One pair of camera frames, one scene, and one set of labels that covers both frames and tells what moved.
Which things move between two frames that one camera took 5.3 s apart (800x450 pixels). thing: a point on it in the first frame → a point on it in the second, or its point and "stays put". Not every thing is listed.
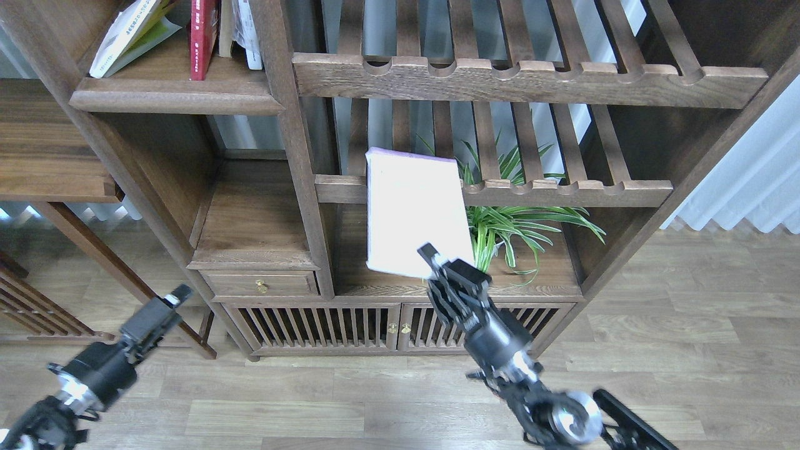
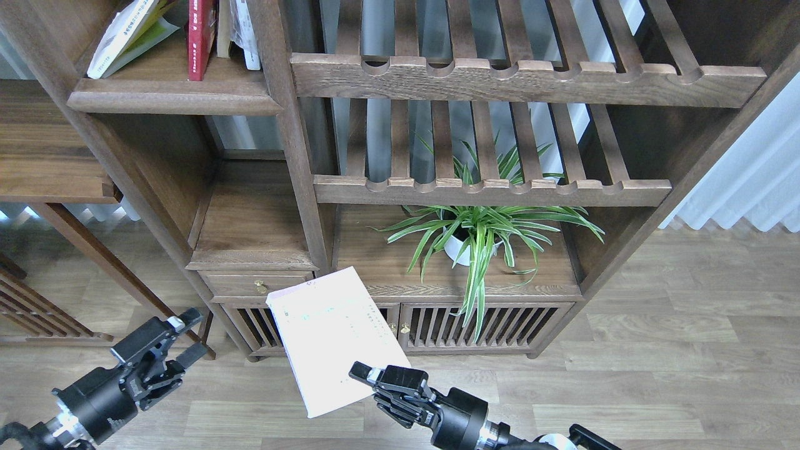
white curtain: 759,180 stays put
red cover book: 204,19 stays put
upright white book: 245,33 stays put
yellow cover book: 136,32 stays put
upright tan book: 225,28 stays put
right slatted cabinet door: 420,327 stays put
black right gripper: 459,294 → 457,420
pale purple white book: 414,199 → 325,325
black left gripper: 95,374 → 104,398
